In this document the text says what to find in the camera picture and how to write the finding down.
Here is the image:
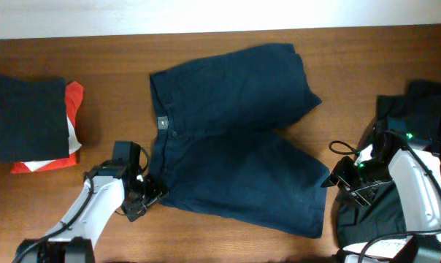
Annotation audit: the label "dark blue shorts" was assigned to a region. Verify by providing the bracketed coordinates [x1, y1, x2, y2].
[150, 43, 329, 238]

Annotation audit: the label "red and white folded garment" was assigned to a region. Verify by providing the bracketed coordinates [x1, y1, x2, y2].
[10, 82, 84, 174]

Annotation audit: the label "black folded cloth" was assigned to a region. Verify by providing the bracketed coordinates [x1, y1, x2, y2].
[0, 75, 69, 163]

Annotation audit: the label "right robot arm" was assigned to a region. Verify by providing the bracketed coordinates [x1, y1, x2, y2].
[322, 120, 441, 262]

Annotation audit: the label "pile of dark clothes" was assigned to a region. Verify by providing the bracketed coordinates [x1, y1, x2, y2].
[326, 80, 441, 257]

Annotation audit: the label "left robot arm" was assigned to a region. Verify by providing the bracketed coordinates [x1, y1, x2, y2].
[12, 141, 169, 263]

